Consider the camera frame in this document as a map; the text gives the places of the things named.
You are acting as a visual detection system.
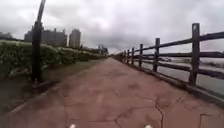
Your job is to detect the red stone paved path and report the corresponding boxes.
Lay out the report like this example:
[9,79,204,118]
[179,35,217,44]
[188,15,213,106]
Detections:
[0,57,224,128]

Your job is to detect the pale tall building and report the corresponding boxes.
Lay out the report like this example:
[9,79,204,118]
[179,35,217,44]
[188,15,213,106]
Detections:
[68,28,82,49]

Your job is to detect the wide grey building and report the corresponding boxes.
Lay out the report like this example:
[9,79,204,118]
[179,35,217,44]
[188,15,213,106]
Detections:
[23,27,69,48]

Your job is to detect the row of green bushes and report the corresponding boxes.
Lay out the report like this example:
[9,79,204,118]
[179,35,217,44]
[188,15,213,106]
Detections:
[0,39,108,79]

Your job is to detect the grass strip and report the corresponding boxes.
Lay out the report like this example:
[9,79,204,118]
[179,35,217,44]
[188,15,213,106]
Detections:
[0,59,101,114]

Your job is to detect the grey river water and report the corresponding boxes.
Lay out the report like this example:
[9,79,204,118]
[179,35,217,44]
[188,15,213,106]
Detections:
[133,59,224,96]

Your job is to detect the dark lamp post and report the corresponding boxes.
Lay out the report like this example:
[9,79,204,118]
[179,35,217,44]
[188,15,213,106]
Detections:
[30,0,48,84]

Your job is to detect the dark wooden rail fence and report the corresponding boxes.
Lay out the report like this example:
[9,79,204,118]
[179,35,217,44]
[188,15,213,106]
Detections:
[113,22,224,101]

